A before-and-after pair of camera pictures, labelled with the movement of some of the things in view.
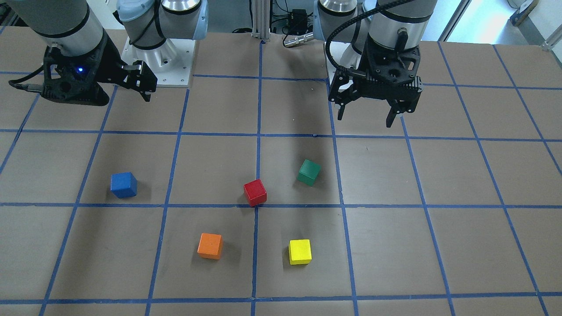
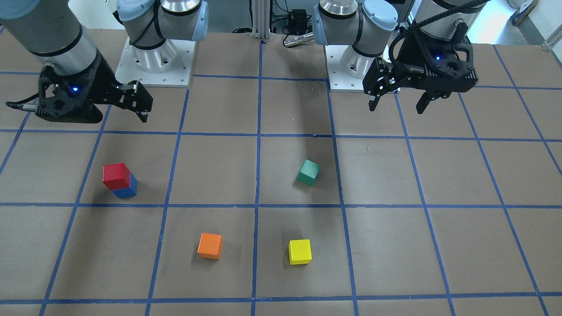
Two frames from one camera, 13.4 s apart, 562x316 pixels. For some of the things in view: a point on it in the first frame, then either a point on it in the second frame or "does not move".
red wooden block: [255, 192] → [116, 176]
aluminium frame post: [261, 19] does not move
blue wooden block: [124, 184] does not move
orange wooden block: [210, 246] does not move
